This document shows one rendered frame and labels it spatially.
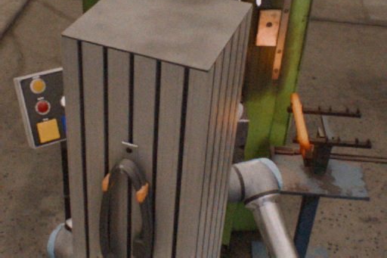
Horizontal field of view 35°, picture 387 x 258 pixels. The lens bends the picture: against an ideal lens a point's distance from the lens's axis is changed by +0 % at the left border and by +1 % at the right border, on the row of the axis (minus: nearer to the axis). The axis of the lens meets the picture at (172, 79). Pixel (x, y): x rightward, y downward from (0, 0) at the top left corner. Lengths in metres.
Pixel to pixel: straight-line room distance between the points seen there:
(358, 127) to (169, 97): 3.50
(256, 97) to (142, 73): 1.95
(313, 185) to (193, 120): 1.80
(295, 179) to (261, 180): 0.81
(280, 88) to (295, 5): 0.42
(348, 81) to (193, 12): 3.85
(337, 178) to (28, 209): 1.71
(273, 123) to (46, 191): 1.41
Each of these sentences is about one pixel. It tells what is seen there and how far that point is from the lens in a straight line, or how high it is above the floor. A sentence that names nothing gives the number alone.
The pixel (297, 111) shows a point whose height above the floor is 0.99.
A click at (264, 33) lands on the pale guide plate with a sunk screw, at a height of 1.25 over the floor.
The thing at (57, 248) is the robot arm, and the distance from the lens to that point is 1.99.
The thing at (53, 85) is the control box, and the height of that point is 1.15.
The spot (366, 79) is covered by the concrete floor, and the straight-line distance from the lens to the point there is 4.93.
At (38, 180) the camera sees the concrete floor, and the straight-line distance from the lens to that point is 3.73.
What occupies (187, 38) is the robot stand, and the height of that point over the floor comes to 2.03.
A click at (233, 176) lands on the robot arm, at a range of 1.90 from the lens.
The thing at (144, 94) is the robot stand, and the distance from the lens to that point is 0.96.
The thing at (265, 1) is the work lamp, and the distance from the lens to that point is 2.57.
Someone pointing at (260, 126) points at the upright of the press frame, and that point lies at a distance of 2.97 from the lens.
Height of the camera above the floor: 2.50
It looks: 33 degrees down
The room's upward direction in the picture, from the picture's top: 3 degrees clockwise
